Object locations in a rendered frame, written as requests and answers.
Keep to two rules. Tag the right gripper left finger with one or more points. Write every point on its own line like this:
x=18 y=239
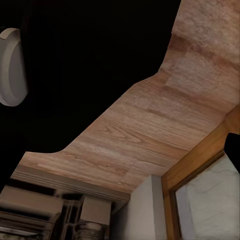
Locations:
x=12 y=149

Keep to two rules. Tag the door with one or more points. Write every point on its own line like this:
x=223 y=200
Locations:
x=201 y=192

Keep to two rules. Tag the wood fireplace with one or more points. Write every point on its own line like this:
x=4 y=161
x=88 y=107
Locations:
x=39 y=205

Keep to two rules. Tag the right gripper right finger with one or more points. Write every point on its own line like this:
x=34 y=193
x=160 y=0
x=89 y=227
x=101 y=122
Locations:
x=232 y=149

